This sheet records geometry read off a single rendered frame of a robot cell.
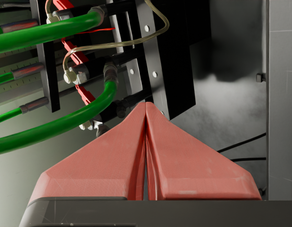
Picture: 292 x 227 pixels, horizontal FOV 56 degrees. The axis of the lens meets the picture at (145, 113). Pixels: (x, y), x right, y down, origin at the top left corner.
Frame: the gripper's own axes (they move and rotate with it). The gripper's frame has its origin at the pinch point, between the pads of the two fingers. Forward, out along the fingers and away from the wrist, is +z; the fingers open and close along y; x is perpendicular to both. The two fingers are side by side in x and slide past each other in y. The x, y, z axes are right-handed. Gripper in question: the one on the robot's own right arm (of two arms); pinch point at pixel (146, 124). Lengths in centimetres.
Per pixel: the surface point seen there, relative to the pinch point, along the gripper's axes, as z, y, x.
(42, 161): 40, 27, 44
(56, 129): 9.0, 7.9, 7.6
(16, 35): 11.2, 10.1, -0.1
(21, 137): 7.8, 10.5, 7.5
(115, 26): 39.0, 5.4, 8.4
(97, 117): 25.9, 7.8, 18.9
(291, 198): 16.6, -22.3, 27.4
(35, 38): 11.6, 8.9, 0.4
